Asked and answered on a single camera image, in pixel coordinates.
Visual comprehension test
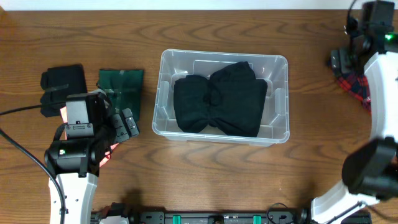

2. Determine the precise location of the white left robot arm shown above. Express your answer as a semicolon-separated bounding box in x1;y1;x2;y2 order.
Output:
45;93;116;223

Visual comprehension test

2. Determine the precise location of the black garment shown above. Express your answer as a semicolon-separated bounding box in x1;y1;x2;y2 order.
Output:
174;62;268;138

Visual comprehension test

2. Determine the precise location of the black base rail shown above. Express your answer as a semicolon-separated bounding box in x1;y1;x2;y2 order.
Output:
90;202;373;224

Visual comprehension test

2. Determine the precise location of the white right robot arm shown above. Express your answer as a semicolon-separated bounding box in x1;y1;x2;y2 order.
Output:
152;29;397;223

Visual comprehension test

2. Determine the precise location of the dark green folded cloth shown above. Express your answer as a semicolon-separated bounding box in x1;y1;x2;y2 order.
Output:
96;69;144;121

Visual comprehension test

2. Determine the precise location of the pink printed t-shirt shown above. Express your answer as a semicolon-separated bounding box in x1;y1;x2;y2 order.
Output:
60;106;118;167

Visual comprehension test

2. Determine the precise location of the black folded cloth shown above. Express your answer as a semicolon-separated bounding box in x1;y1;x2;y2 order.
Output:
40;64;87;105

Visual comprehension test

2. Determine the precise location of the clear plastic storage bin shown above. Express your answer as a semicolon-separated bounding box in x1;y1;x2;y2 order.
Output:
152;49;290;146

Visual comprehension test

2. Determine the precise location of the red plaid shirt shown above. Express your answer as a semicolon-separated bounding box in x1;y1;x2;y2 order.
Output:
328;59;371;114

